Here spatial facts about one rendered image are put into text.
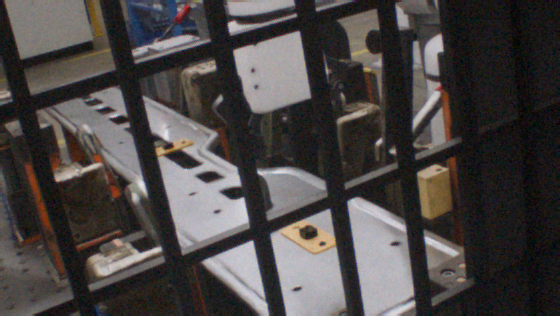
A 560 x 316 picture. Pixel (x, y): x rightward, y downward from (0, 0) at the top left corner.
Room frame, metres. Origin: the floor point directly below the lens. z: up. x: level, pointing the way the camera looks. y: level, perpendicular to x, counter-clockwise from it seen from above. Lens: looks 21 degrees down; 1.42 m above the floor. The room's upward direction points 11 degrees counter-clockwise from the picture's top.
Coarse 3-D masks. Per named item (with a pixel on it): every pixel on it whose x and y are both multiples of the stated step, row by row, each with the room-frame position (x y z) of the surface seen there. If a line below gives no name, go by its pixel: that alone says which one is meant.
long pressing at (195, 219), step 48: (96, 96) 1.72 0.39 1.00; (144, 96) 1.62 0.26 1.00; (192, 192) 1.03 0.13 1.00; (288, 192) 0.97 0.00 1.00; (192, 240) 0.88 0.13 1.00; (288, 240) 0.83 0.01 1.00; (384, 240) 0.78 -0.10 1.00; (432, 240) 0.75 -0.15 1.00; (240, 288) 0.74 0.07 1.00; (288, 288) 0.72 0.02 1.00; (336, 288) 0.70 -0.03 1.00; (384, 288) 0.68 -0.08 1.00
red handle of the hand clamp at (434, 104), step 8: (432, 96) 0.92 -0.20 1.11; (440, 96) 0.91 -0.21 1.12; (432, 104) 0.90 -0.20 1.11; (440, 104) 0.91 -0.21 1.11; (424, 112) 0.90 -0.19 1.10; (432, 112) 0.90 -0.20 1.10; (416, 120) 0.90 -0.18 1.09; (424, 120) 0.89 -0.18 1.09; (416, 128) 0.89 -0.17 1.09; (424, 128) 0.89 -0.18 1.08; (416, 136) 0.89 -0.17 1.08; (392, 152) 0.88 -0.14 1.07
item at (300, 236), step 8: (296, 224) 0.86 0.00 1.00; (304, 224) 0.86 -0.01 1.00; (280, 232) 0.85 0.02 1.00; (288, 232) 0.84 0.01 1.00; (296, 232) 0.84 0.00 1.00; (304, 232) 0.82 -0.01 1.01; (312, 232) 0.82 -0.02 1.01; (320, 232) 0.83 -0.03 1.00; (296, 240) 0.82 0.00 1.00; (304, 240) 0.81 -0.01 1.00; (312, 240) 0.81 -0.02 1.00; (320, 240) 0.81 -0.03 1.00; (328, 240) 0.80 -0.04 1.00; (304, 248) 0.80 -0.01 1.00; (312, 248) 0.79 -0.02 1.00; (320, 248) 0.79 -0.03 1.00; (328, 248) 0.79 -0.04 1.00
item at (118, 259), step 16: (144, 240) 0.82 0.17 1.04; (96, 256) 0.79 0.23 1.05; (112, 256) 0.78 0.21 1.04; (128, 256) 0.77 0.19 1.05; (144, 256) 0.77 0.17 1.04; (160, 256) 0.78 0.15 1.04; (96, 272) 0.75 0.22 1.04; (112, 272) 0.75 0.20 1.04; (144, 288) 0.76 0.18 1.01; (160, 288) 0.77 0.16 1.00; (96, 304) 0.77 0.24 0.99; (112, 304) 0.75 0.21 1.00; (128, 304) 0.76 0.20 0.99; (144, 304) 0.77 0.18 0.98; (160, 304) 0.77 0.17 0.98; (176, 304) 0.78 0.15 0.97
